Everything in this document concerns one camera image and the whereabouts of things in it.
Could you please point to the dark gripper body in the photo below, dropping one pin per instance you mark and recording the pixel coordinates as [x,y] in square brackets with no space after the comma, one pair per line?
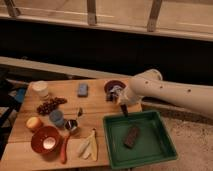
[113,93]

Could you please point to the black dish brush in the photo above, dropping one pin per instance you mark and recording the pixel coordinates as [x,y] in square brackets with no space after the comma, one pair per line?
[124,110]

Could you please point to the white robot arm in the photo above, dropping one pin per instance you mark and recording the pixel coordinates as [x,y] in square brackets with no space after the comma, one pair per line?
[198,98]

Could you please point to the green plastic tray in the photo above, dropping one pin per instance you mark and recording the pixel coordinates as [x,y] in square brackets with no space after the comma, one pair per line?
[153,144]

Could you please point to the dark red bowl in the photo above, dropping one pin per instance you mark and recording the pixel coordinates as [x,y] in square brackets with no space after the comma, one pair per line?
[112,83]

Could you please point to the blue rectangular sponge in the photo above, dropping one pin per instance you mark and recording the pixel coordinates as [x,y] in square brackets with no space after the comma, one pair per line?
[82,90]

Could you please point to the brown rectangular block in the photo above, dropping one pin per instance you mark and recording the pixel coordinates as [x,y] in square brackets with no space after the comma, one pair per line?
[131,136]

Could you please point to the peeled banana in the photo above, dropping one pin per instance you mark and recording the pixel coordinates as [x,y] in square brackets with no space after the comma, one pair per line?
[88,147]

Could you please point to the blue plastic cup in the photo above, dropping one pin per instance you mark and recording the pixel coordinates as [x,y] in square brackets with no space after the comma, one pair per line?
[56,117]

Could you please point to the orange carrot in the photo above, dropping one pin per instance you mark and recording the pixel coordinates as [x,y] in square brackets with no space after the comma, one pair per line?
[63,155]

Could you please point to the bunch of dark grapes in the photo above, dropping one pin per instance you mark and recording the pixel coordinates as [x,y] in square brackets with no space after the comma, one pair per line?
[47,107]

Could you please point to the white plastic cup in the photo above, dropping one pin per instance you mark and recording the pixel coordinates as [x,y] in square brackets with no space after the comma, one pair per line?
[41,89]

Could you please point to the orange bowl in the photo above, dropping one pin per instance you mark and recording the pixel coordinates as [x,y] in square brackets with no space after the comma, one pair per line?
[45,140]

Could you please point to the orange round fruit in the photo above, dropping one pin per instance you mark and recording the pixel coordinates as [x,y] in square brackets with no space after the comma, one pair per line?
[34,123]

